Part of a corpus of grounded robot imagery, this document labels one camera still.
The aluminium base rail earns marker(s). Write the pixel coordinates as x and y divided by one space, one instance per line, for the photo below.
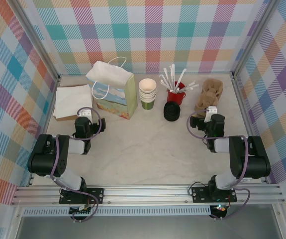
145 194

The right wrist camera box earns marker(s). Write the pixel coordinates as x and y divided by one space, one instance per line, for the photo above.
211 110

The red enamel mug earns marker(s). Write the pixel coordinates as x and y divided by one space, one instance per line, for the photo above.
173 98

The aluminium table side rail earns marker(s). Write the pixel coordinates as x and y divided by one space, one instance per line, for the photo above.
247 124
48 114

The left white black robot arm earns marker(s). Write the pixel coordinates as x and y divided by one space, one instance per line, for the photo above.
45 159

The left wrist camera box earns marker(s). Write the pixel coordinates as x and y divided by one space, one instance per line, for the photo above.
85 113

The brown cardboard sheet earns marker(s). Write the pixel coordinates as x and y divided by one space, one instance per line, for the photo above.
65 118

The white paper napkin stack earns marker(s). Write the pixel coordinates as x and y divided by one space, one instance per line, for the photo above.
73 99

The landscape print paper gift bag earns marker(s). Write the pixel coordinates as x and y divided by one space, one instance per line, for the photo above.
113 99

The aluminium frame post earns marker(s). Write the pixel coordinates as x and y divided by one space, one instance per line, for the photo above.
252 37
39 37

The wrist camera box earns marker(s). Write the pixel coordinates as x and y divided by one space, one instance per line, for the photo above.
211 110
85 113

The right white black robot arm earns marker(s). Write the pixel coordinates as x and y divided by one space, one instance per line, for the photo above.
254 161

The white paper straw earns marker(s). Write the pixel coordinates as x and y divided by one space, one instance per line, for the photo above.
181 78
173 74
164 84
163 80
170 76
190 87
188 84
165 76

